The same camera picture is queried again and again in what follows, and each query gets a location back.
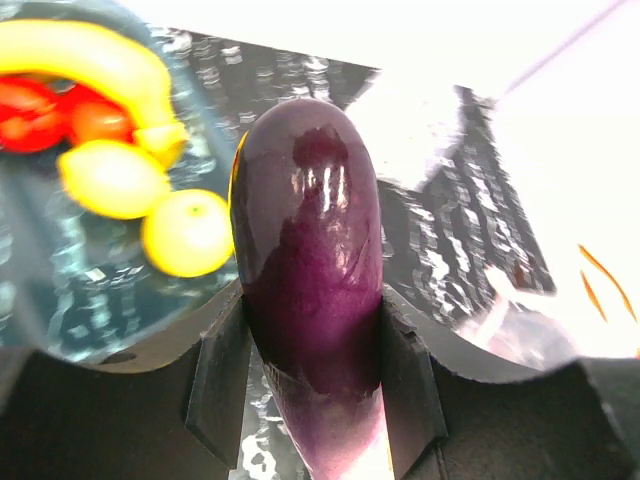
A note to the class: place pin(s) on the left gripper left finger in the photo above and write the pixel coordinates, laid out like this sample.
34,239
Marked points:
170,407

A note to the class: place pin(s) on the yellow banana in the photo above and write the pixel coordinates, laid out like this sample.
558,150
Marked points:
115,66

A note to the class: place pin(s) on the orange fruit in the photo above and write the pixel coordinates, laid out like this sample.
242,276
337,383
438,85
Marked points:
188,234

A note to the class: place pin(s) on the red pepper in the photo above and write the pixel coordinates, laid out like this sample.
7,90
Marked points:
34,117

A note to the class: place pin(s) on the teal plastic fruit tray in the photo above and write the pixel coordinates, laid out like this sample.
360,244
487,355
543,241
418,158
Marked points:
78,285

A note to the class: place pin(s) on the pink zip top bag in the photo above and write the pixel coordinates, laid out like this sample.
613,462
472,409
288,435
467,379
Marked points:
518,326

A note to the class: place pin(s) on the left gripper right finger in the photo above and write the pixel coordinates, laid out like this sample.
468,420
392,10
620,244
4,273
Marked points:
456,411

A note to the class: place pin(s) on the yellow lemon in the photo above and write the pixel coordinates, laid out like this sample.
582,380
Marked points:
113,179

